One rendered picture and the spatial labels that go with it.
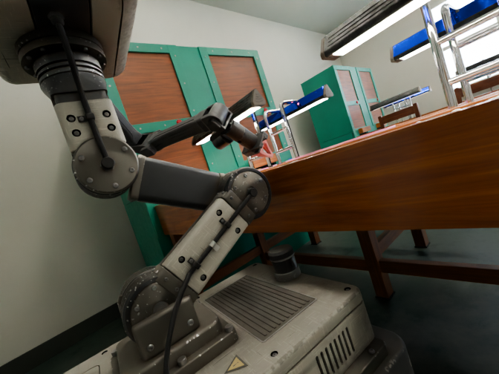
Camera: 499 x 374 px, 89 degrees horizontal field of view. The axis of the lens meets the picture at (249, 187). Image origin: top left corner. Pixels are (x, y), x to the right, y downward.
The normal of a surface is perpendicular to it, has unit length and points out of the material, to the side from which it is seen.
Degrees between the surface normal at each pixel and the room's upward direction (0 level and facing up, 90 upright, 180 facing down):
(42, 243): 90
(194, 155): 90
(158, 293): 90
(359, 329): 90
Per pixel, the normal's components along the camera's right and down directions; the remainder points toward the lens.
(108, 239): 0.65, -0.18
